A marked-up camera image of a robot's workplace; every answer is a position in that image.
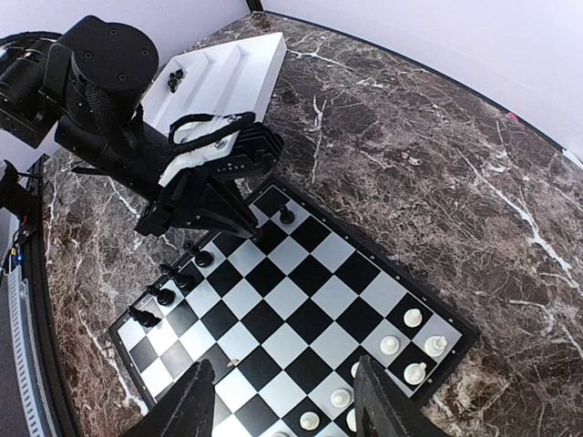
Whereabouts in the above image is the white plastic tray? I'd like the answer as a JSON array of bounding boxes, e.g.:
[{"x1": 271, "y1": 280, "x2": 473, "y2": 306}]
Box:
[{"x1": 141, "y1": 32, "x2": 287, "y2": 134}]

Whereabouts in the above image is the left black frame post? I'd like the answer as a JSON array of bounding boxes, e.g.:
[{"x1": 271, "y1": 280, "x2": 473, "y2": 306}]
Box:
[{"x1": 246, "y1": 0, "x2": 264, "y2": 14}]

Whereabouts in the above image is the white cable duct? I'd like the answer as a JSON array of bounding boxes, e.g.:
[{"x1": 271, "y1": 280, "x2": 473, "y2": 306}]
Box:
[{"x1": 6, "y1": 266, "x2": 51, "y2": 436}]

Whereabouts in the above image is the white chess pieces row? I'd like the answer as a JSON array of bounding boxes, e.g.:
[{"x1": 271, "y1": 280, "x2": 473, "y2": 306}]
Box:
[{"x1": 249, "y1": 300, "x2": 438, "y2": 436}]

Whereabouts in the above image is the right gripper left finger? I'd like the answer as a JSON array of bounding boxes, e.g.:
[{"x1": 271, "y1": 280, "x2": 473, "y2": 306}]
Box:
[{"x1": 124, "y1": 360, "x2": 215, "y2": 437}]

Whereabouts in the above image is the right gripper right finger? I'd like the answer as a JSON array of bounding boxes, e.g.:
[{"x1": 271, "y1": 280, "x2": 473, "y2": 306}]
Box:
[{"x1": 353, "y1": 355, "x2": 447, "y2": 437}]

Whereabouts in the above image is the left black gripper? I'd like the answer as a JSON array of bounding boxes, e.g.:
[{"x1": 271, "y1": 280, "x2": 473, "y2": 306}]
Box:
[{"x1": 135, "y1": 122, "x2": 283, "y2": 241}]

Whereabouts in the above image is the black pieces pile in tray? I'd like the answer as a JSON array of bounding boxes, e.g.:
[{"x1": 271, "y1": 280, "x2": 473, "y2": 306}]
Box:
[{"x1": 167, "y1": 69, "x2": 185, "y2": 93}]

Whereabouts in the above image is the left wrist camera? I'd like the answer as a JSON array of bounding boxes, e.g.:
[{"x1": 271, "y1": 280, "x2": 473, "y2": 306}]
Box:
[{"x1": 159, "y1": 111, "x2": 256, "y2": 188}]

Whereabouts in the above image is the black white chess board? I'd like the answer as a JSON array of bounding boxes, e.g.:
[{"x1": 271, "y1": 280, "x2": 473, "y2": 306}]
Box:
[{"x1": 109, "y1": 178, "x2": 479, "y2": 436}]

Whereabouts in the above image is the black chess piece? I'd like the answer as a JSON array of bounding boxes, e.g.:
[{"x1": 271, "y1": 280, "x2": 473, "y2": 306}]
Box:
[
  {"x1": 127, "y1": 306, "x2": 161, "y2": 328},
  {"x1": 159, "y1": 263, "x2": 195, "y2": 291},
  {"x1": 279, "y1": 205, "x2": 295, "y2": 225},
  {"x1": 146, "y1": 285, "x2": 176, "y2": 306}
]

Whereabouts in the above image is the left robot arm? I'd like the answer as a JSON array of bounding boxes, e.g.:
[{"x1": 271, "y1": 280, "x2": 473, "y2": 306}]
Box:
[{"x1": 1, "y1": 15, "x2": 283, "y2": 240}]

